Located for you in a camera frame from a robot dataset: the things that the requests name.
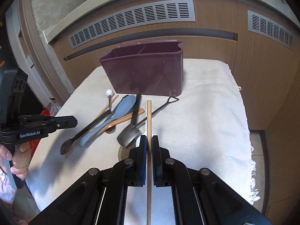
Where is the maroon plastic utensil caddy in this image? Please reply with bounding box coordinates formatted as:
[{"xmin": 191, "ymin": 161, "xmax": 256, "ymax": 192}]
[{"xmin": 99, "ymin": 40, "xmax": 184, "ymax": 97}]

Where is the grey vent grille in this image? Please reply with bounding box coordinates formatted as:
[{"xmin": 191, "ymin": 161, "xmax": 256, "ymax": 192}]
[
  {"xmin": 68, "ymin": 0, "xmax": 196, "ymax": 49},
  {"xmin": 248, "ymin": 10, "xmax": 294, "ymax": 49}
]

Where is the wooden chopstick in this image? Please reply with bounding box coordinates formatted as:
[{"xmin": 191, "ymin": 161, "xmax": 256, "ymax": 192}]
[
  {"xmin": 146, "ymin": 100, "xmax": 152, "ymax": 225},
  {"xmin": 60, "ymin": 94, "xmax": 118, "ymax": 158}
]

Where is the white table cloth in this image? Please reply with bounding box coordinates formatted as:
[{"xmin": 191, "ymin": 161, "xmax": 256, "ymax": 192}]
[{"xmin": 26, "ymin": 59, "xmax": 258, "ymax": 224}]

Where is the white ball-top metal spoon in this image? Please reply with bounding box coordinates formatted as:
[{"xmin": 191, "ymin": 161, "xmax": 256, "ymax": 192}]
[{"xmin": 106, "ymin": 89, "xmax": 114, "ymax": 110}]

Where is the metal shovel-shaped spoon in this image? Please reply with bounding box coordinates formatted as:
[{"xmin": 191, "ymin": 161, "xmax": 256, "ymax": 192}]
[{"xmin": 117, "ymin": 97, "xmax": 179, "ymax": 148}]

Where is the black long-handled spoon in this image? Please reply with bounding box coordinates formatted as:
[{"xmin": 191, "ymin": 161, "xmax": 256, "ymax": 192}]
[{"xmin": 60, "ymin": 110, "xmax": 111, "ymax": 155}]

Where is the wooden spoon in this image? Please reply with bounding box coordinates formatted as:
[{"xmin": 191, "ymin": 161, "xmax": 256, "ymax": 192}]
[{"xmin": 79, "ymin": 107, "xmax": 132, "ymax": 147}]

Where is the person's left hand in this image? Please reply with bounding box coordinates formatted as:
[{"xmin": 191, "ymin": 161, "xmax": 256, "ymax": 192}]
[{"xmin": 1, "ymin": 142, "xmax": 31, "ymax": 180}]

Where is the blue-grey plastic spoon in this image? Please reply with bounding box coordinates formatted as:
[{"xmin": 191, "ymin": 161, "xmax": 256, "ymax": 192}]
[{"xmin": 79, "ymin": 95, "xmax": 136, "ymax": 147}]

